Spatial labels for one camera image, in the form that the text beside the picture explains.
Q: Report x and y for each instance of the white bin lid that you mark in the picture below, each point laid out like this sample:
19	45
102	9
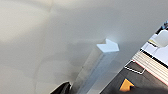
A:
162	38

